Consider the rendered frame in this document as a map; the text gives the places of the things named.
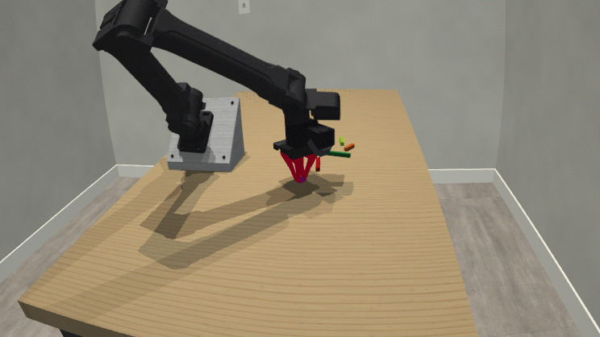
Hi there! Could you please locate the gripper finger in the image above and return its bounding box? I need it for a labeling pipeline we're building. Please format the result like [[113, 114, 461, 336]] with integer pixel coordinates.
[[301, 154, 317, 178], [281, 152, 303, 182]]

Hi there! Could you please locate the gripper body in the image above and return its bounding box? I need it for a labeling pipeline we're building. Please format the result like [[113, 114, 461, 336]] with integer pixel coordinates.
[[273, 120, 314, 160]]

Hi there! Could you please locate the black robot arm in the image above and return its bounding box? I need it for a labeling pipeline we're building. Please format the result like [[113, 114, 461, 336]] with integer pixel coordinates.
[[92, 0, 340, 157]]

